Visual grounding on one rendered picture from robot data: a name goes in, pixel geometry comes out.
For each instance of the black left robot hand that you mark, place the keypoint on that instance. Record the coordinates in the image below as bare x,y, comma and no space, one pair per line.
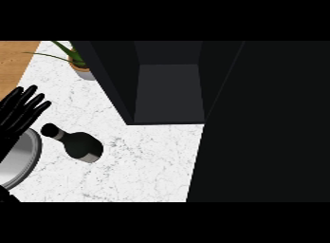
12,114

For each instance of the dark wine bottle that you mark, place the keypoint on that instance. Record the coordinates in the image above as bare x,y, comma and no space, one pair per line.
79,145

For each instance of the dark grey open cabinet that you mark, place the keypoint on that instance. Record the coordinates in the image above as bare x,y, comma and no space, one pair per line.
169,91

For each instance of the dark grey cabinet door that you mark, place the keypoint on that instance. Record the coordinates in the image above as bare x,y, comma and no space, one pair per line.
275,126

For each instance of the grey round metal pot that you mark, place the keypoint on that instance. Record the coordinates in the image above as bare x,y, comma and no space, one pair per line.
20,161

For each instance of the green potted plant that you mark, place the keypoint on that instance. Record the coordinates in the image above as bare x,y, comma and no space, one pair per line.
74,61

